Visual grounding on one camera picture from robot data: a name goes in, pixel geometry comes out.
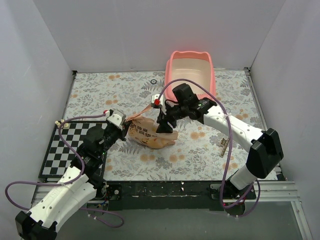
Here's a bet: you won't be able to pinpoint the orange cat litter bag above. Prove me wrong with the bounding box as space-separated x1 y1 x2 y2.
126 104 179 149

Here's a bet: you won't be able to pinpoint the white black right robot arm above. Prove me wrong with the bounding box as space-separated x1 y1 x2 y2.
151 83 284 199

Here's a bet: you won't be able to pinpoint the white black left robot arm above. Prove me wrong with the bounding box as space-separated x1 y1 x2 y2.
15 121 131 240

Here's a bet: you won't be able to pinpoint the pink cat litter box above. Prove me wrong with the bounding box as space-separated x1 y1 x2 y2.
164 51 216 96

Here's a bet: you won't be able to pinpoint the floral patterned table mat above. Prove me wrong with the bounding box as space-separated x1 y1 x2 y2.
65 71 267 181

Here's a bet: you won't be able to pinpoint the cream chess pieces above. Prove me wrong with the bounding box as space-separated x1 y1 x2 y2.
54 119 65 127

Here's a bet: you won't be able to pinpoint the small brown label strip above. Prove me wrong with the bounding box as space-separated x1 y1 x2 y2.
219 138 230 158

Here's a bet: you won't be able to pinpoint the black white chessboard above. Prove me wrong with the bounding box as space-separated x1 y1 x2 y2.
38 121 107 182

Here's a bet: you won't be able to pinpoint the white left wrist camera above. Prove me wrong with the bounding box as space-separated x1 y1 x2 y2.
104 109 127 131

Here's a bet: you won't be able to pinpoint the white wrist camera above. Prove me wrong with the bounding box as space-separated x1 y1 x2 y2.
150 94 166 114
104 109 127 131

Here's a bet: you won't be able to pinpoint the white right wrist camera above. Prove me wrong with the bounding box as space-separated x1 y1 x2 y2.
150 94 166 114

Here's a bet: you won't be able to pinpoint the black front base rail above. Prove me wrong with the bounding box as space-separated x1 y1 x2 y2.
106 181 224 211

